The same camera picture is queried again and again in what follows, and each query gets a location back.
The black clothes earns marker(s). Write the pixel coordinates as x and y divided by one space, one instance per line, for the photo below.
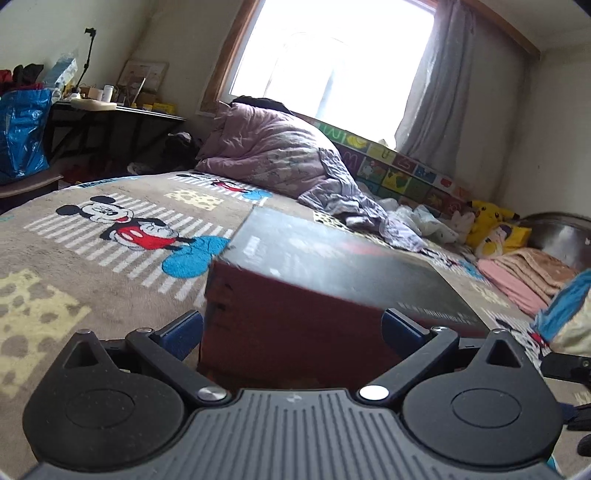
27 76

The cluttered black desk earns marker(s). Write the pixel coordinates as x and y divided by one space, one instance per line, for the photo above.
138 113

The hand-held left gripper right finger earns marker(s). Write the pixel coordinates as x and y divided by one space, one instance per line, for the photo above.
401 330

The yellow boxes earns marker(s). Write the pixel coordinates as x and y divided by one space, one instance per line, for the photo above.
164 108

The light blue packet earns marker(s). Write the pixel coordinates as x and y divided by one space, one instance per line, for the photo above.
62 74

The white tray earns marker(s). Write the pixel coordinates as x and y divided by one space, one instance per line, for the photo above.
92 104

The red clothes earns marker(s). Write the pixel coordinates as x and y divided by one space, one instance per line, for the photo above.
5 81

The colourful alphabet foam mat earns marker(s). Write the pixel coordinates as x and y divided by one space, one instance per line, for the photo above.
397 175

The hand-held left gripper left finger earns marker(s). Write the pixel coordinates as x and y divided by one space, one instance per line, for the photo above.
182 332

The red and black cardboard box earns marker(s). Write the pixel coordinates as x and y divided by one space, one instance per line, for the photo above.
332 263

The pale curtain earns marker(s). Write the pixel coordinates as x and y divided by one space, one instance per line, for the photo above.
443 83

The black cloth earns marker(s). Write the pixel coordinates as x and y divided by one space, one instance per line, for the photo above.
258 102

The black phone stand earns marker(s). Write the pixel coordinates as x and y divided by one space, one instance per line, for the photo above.
87 55

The white cup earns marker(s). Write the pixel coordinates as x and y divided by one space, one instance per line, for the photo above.
109 93

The blue and cream cloth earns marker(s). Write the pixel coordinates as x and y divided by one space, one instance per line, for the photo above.
568 304

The blue plastic bag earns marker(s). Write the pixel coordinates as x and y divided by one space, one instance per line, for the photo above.
23 134

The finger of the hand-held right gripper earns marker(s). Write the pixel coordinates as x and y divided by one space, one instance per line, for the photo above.
565 368

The purple duvet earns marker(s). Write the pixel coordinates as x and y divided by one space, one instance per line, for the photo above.
268 138

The dark bag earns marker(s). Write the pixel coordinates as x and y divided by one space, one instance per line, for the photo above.
181 147

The cartoon mouse printed blanket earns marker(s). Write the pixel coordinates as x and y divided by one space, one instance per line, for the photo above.
69 267

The pink blanket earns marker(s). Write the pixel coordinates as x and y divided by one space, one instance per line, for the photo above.
526 277

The dark curved headboard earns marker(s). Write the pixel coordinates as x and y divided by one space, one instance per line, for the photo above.
558 235

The yellow printed pillow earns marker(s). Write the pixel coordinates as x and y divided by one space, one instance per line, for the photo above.
505 237

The window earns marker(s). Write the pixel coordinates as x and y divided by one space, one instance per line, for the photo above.
332 60

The dark brown stool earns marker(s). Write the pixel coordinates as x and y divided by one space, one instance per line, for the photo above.
27 182

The yellow plush toy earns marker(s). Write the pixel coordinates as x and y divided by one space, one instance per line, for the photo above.
489 217

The framed picture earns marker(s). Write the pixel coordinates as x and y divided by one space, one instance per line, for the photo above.
143 78

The white crumpled cloth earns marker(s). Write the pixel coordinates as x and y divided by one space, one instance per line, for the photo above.
427 224

